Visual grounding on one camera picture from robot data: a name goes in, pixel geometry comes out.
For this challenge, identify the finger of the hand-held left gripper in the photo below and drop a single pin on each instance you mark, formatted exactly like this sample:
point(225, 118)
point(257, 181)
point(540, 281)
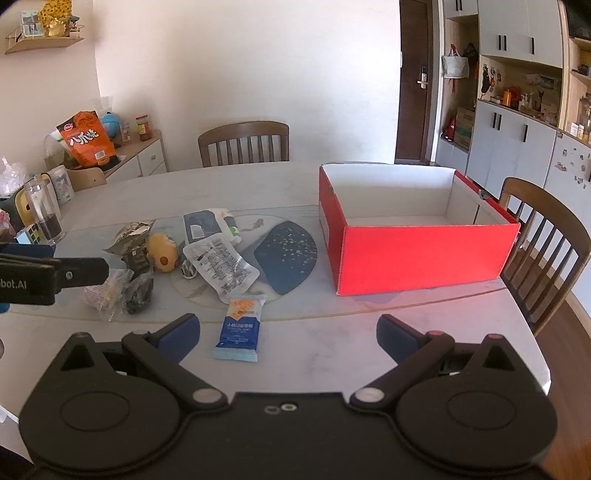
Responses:
point(83, 273)

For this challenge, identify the small picture frame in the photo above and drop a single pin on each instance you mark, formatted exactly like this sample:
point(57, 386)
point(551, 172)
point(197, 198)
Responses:
point(30, 24)

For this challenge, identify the dark wooden door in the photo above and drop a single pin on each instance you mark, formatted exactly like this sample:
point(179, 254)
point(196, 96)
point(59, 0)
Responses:
point(413, 69)

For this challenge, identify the blue cracker packet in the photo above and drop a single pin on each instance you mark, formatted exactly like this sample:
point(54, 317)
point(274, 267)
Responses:
point(240, 330)

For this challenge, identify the red cardboard box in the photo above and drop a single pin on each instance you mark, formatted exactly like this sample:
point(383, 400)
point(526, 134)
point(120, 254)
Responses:
point(415, 258)

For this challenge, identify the blue globe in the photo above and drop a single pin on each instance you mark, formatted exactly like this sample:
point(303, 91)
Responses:
point(111, 123)

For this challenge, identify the brown cardboard box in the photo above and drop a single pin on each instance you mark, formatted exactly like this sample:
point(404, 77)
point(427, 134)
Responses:
point(464, 127)

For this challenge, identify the grey tote bag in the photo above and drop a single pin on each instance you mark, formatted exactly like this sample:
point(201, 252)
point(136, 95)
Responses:
point(455, 64)

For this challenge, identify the white and dark plastic packet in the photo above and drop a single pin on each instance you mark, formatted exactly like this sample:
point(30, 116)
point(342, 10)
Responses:
point(205, 224)

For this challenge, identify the brown wooden chair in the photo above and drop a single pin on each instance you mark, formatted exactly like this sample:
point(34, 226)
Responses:
point(244, 143)
point(549, 249)

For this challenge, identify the white side cabinet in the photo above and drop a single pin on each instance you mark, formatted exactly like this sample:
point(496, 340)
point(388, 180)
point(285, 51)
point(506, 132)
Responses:
point(143, 157)

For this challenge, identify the white printed pouch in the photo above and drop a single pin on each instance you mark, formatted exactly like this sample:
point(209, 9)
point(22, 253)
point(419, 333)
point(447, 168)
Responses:
point(221, 267)

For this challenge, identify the red fire extinguisher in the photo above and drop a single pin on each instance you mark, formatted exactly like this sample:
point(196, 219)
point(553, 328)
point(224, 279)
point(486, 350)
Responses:
point(450, 128)

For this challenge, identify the yellow plush toy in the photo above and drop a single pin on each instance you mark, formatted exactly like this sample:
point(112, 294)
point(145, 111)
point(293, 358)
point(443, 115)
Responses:
point(162, 251)

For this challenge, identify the white marble desktop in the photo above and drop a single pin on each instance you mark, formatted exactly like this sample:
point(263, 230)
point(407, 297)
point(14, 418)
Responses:
point(323, 341)

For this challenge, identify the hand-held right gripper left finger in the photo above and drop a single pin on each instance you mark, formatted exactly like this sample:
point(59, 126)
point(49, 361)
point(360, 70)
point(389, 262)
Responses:
point(179, 336)

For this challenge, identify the clear pink wrapper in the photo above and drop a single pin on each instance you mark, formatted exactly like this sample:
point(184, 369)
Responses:
point(102, 293)

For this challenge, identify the clear glass jar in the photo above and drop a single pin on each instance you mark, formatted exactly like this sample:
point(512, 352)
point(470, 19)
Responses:
point(44, 207)

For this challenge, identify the yellow flower bouquet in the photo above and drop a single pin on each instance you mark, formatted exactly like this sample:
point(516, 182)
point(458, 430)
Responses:
point(54, 16)

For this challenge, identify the white wall cabinet unit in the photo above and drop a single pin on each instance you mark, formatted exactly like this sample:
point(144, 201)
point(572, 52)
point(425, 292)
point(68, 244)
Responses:
point(508, 138)

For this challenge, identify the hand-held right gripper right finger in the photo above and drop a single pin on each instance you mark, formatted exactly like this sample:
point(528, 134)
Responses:
point(396, 336)

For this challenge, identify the red-lid jar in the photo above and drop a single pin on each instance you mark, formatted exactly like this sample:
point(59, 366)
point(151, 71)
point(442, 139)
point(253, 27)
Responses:
point(143, 128)

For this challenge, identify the wooden wall shelf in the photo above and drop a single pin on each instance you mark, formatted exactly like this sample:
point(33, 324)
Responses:
point(41, 44)

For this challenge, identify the orange snack bag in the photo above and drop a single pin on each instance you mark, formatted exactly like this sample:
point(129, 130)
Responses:
point(87, 138)

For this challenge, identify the silver foil wrapper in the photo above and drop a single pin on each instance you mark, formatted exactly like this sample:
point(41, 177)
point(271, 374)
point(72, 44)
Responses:
point(127, 235)

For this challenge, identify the colourful puzzle cube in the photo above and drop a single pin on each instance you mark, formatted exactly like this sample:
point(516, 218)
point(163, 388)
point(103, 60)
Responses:
point(31, 234)

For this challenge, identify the black gold-print snack packet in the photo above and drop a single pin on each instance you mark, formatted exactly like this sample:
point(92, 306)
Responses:
point(137, 262)

